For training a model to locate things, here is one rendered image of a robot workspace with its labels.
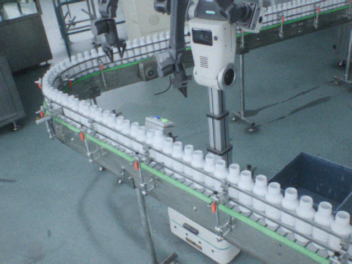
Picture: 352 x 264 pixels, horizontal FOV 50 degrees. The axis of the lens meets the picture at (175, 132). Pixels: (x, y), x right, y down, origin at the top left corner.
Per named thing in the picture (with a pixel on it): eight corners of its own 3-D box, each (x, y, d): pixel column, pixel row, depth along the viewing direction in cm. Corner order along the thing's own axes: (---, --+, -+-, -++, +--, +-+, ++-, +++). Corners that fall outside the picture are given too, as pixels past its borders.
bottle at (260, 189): (271, 212, 140) (273, 176, 132) (264, 221, 136) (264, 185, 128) (257, 205, 143) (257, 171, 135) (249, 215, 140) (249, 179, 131)
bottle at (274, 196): (283, 217, 137) (285, 181, 128) (280, 229, 132) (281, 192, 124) (266, 214, 139) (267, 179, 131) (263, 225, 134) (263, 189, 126)
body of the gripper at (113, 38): (102, 47, 187) (98, 32, 184) (117, 40, 193) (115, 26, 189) (109, 48, 183) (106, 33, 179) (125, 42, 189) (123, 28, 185)
